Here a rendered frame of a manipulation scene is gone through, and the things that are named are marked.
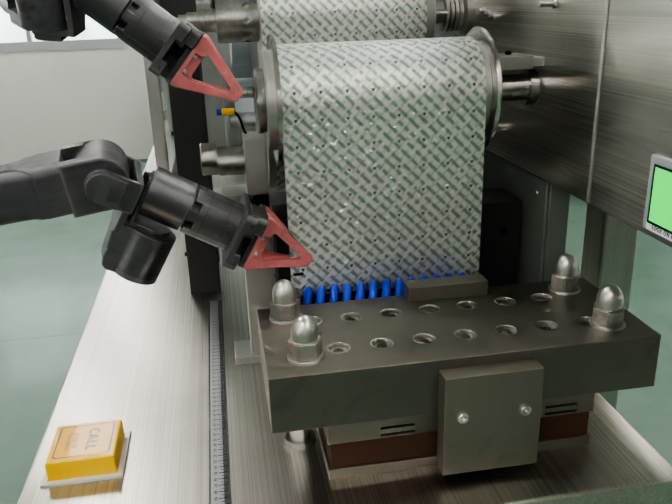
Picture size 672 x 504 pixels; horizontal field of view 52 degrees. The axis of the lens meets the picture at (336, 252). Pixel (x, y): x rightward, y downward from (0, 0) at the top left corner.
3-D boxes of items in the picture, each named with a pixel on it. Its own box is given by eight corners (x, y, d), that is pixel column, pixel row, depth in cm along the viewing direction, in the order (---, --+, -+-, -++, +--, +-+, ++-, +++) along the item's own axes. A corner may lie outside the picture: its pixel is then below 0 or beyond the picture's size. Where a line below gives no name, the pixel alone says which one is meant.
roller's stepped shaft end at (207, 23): (176, 33, 102) (173, 10, 101) (217, 31, 103) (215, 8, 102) (175, 34, 99) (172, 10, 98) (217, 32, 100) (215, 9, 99)
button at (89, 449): (60, 443, 78) (57, 425, 77) (125, 435, 79) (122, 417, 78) (47, 483, 72) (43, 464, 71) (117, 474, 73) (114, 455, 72)
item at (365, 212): (291, 299, 84) (283, 148, 78) (476, 281, 88) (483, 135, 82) (292, 301, 84) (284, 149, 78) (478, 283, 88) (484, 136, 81)
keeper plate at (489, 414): (436, 463, 71) (438, 369, 67) (528, 451, 73) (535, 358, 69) (444, 479, 69) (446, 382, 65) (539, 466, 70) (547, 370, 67)
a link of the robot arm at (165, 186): (145, 170, 73) (151, 156, 78) (120, 225, 75) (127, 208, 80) (206, 197, 75) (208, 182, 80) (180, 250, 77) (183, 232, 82)
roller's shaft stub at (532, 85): (472, 105, 88) (473, 69, 87) (524, 102, 90) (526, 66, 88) (485, 110, 84) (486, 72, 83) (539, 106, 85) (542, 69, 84)
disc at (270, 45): (270, 149, 91) (263, 31, 86) (274, 149, 91) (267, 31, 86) (281, 177, 78) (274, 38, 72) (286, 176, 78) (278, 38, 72)
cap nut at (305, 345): (285, 350, 70) (282, 309, 68) (321, 346, 70) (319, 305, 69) (289, 368, 67) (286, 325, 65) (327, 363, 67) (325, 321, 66)
